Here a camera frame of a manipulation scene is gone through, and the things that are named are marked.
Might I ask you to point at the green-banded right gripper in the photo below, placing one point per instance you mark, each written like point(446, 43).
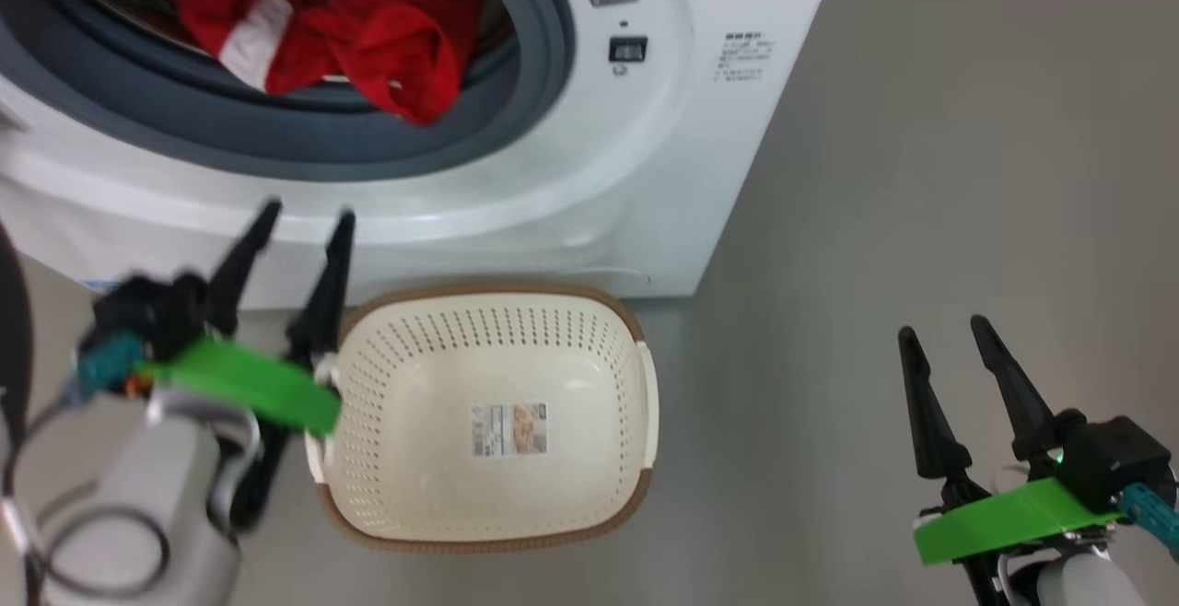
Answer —
point(1013, 518)

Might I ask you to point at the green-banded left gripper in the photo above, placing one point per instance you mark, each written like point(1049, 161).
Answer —
point(258, 385)

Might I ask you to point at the red garment with white trim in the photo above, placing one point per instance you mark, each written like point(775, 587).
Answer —
point(387, 35)

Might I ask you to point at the grey-white right robot arm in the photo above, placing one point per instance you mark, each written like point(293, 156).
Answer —
point(1087, 583)

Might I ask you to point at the cream perforated laundry basket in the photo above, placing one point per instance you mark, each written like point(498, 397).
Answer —
point(442, 495)

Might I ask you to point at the paper label in basket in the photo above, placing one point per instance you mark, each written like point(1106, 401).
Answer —
point(508, 429)

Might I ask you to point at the white washing machine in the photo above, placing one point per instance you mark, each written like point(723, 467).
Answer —
point(599, 155)

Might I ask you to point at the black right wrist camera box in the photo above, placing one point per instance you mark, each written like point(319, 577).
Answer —
point(1110, 459)

